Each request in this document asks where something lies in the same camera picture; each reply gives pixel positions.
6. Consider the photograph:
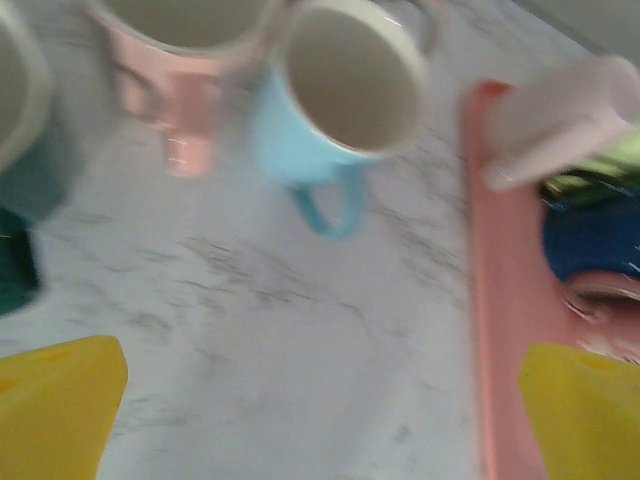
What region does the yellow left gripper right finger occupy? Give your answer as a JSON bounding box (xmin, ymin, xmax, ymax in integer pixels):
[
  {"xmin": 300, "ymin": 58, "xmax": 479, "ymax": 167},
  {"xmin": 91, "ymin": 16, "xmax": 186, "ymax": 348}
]
[{"xmin": 517, "ymin": 342, "xmax": 640, "ymax": 480}]

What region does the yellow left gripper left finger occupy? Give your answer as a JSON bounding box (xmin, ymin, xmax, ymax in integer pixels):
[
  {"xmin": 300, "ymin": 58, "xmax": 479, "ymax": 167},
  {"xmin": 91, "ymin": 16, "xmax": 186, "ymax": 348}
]
[{"xmin": 0, "ymin": 335, "xmax": 130, "ymax": 480}]

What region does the pink floral mug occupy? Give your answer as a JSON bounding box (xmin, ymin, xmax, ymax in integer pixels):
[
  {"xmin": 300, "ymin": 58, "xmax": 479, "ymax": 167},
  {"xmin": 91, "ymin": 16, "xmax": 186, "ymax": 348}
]
[{"xmin": 562, "ymin": 272, "xmax": 640, "ymax": 364}]

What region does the dark blue mug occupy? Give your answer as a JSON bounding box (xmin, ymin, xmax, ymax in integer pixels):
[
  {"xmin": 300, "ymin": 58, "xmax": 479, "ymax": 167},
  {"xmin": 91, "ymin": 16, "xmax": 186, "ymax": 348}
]
[{"xmin": 541, "ymin": 197, "xmax": 640, "ymax": 289}]

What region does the teal mug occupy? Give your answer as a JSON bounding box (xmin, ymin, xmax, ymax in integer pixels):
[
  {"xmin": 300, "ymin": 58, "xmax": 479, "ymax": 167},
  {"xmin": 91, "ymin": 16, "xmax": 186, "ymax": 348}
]
[{"xmin": 0, "ymin": 0, "xmax": 84, "ymax": 321}]

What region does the light green mug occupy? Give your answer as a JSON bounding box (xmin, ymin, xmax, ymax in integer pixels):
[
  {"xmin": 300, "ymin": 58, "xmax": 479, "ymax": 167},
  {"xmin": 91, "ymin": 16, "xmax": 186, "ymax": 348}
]
[{"xmin": 542, "ymin": 134, "xmax": 640, "ymax": 214}]

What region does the white mug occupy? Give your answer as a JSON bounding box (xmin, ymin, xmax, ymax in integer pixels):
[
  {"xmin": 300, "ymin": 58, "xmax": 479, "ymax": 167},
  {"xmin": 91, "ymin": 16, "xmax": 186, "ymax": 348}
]
[{"xmin": 82, "ymin": 0, "xmax": 281, "ymax": 179}]

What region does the light blue mug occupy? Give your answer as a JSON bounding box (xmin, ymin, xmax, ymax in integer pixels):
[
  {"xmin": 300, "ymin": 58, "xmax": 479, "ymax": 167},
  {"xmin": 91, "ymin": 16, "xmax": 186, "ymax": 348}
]
[{"xmin": 247, "ymin": 0, "xmax": 434, "ymax": 244}]

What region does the pale pink tall mug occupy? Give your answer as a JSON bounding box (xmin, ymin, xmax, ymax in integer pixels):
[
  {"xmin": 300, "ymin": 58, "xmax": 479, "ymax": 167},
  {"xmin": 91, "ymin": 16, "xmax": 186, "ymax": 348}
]
[{"xmin": 482, "ymin": 52, "xmax": 640, "ymax": 194}]

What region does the pink plastic tray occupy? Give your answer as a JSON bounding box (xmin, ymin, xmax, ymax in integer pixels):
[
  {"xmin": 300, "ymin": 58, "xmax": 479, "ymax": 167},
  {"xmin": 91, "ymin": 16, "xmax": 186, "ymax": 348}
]
[{"xmin": 459, "ymin": 79, "xmax": 640, "ymax": 480}]

